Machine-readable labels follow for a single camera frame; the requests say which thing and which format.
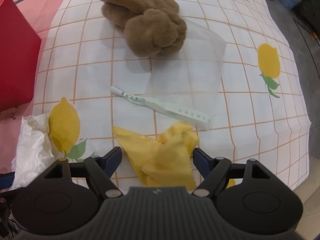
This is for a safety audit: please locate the yellow cloth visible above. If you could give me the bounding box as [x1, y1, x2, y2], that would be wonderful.
[112, 122, 200, 191]

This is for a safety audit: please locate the clear plastic bag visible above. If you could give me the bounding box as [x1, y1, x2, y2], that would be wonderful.
[109, 19, 228, 131]

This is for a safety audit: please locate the brown plush toy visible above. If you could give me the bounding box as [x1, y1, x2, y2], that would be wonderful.
[100, 0, 187, 57]

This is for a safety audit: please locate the red Wonderlab box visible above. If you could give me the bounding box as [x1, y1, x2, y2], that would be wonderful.
[0, 0, 41, 111]

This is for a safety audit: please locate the white checked lemon tablecloth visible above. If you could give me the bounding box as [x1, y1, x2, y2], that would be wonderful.
[33, 0, 311, 189]

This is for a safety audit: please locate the white crumpled tissue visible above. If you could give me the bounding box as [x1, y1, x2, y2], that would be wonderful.
[10, 114, 56, 190]

